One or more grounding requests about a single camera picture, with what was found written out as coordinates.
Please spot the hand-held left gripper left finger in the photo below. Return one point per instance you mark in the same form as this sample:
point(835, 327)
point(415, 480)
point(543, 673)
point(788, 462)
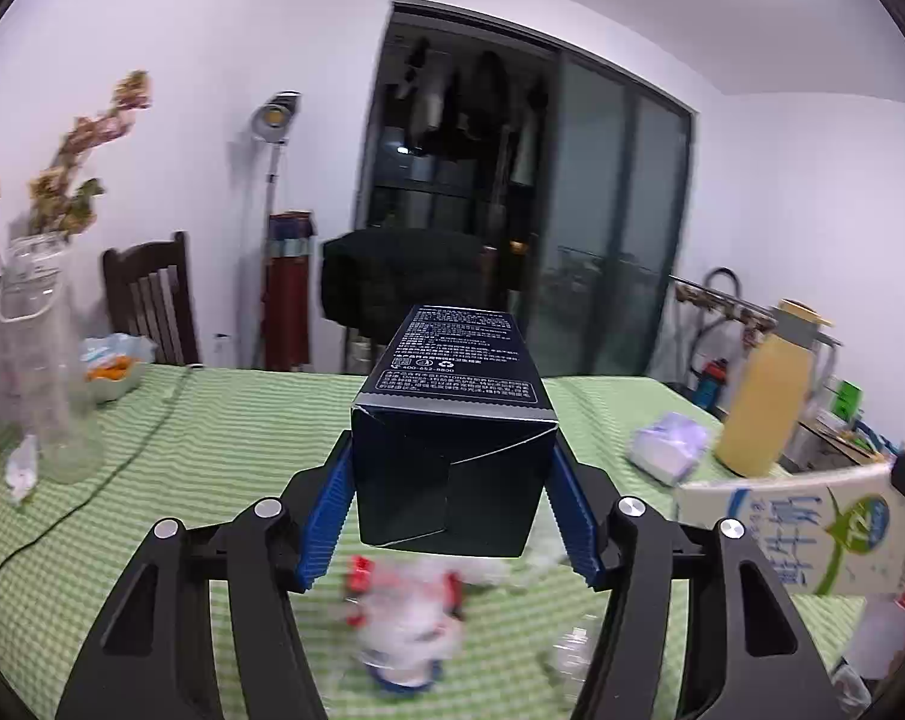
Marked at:
point(325, 525)

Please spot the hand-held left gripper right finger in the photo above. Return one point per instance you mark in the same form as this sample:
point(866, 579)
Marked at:
point(578, 532)

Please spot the clear plastic wrap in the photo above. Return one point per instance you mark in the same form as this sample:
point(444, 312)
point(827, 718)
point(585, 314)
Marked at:
point(572, 645)

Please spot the white milk carton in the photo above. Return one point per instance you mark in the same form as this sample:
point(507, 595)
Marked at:
point(797, 532)

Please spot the dark blue cardboard box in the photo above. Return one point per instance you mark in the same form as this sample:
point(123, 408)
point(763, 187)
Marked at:
point(452, 480)

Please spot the folding camping table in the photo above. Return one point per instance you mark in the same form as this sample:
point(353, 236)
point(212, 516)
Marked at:
point(834, 439)

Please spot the green paper bag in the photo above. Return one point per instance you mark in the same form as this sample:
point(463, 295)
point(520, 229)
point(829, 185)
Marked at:
point(846, 399)

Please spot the clear plastic packaging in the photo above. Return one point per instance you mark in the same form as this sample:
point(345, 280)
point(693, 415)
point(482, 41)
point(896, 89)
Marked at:
point(407, 615)

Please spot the white purple tissue pack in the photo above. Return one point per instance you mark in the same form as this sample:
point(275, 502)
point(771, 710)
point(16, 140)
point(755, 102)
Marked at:
point(669, 450)

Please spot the green checked tablecloth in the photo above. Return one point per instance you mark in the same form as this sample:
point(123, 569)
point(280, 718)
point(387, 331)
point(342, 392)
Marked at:
point(235, 427)

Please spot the yellow thermos jug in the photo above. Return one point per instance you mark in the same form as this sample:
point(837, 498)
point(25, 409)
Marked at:
point(767, 397)

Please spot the blue plastic lid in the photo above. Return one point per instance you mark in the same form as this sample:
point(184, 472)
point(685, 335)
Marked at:
point(407, 682)

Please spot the blue canister with red top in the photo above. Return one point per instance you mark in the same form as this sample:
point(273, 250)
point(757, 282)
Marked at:
point(711, 386)

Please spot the red rolled banner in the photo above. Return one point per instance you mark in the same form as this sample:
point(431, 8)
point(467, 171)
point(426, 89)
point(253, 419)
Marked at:
point(287, 315)

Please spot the glass bowl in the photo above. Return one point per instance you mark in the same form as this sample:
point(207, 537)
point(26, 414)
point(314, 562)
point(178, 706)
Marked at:
point(115, 382)

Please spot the metal drying rack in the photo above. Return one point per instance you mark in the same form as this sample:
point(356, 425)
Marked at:
point(722, 304)

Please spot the dark wooden chair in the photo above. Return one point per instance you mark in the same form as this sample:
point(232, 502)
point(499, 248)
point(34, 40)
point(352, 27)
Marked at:
point(152, 300)

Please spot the dark sliding glass door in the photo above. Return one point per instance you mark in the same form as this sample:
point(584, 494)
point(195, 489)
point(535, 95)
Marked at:
point(609, 240)

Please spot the crumpled white tissue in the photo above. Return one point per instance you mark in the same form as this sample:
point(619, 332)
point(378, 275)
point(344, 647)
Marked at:
point(23, 472)

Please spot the clear plastic water bottle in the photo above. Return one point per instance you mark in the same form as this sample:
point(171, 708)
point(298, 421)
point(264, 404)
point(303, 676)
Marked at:
point(47, 390)

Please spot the studio light on stand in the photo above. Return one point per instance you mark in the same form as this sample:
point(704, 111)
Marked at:
point(276, 116)

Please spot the row of hanging clothes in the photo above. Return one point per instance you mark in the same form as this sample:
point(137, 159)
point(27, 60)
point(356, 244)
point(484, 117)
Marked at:
point(490, 90)

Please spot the dried pink rose bouquet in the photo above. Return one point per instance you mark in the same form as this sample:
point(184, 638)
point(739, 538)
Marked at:
point(77, 135)

